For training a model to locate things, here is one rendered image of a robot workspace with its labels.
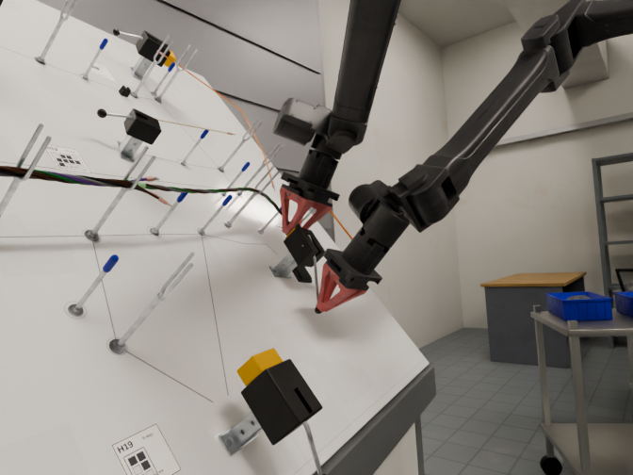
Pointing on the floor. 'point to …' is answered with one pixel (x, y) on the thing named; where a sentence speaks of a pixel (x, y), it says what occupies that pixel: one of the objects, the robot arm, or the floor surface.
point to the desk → (518, 340)
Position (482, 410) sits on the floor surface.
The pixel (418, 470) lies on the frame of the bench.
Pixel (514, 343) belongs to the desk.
